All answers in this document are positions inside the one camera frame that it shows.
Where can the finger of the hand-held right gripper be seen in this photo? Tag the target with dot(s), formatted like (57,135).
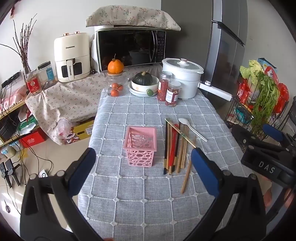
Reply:
(240,136)
(274,133)

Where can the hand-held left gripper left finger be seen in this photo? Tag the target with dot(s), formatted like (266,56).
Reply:
(81,172)

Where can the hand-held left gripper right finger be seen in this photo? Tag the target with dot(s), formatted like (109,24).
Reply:
(205,172)

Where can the bamboo chopstick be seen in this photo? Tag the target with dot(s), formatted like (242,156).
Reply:
(187,171)
(170,150)

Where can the black chopstick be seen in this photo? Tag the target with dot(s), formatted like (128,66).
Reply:
(165,148)
(177,150)

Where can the red chopstick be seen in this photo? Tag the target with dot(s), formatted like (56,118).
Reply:
(174,148)

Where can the white spoon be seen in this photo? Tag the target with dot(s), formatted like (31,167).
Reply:
(185,122)

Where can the pink plastic utensil basket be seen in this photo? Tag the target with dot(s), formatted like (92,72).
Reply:
(141,146)

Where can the cilantro bunch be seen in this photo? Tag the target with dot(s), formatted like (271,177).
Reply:
(266,99)

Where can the red plastic bag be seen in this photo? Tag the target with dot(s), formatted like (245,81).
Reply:
(282,97)

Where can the white power adapter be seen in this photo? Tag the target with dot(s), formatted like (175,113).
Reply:
(44,173)

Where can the yellow cardboard box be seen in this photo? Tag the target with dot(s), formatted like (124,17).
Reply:
(84,129)

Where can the red snack packet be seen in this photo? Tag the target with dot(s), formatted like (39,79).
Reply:
(244,91)

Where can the pink plastic bag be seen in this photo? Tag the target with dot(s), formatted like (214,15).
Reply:
(63,127)

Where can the red box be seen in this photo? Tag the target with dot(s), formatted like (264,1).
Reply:
(32,139)

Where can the grey checkered tablecloth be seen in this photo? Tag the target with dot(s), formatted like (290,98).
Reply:
(138,204)

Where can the napa cabbage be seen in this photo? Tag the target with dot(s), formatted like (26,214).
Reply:
(251,70)

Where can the blue box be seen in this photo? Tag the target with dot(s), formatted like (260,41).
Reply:
(268,63)

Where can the green tissue pack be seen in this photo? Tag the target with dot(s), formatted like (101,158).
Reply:
(26,124)

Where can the cherry print table cover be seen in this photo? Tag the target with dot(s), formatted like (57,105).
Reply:
(74,97)

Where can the white electric cooking pot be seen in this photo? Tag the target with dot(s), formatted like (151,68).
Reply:
(187,78)

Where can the short jar with red label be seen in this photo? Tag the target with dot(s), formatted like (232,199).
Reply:
(172,95)

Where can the small orange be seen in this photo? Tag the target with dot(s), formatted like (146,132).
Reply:
(114,92)
(120,88)
(115,86)

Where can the tall jar of red berries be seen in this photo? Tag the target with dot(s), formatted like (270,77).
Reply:
(163,89)

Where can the grey refrigerator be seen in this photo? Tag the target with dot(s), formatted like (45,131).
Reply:
(219,46)

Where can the wooden shelf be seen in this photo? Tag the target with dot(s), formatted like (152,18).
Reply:
(9,111)

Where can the glass jar with wooden lid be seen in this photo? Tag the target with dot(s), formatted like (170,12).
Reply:
(111,81)

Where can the white dish with green knob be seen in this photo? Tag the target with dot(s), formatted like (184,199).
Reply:
(141,93)

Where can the glass jar with red label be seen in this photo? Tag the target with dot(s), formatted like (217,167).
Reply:
(33,84)

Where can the white ceramic bowl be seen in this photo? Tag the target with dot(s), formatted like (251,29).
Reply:
(155,84)

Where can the pink cloth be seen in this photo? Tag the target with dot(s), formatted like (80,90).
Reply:
(13,96)

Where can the plastic jar with blue label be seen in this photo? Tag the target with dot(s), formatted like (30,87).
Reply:
(47,73)

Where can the green pumpkin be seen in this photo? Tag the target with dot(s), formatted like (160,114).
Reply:
(141,78)

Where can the large orange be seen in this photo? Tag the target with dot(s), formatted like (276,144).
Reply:
(115,66)

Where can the black power strip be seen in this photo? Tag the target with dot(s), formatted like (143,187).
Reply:
(10,80)

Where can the cream air fryer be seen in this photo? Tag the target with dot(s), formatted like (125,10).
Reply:
(71,55)

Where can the black microwave oven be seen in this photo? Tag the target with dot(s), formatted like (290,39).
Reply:
(129,48)

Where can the dry branches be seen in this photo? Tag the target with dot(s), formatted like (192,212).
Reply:
(23,44)

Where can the floral dust cover cloth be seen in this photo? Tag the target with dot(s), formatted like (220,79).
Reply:
(131,17)

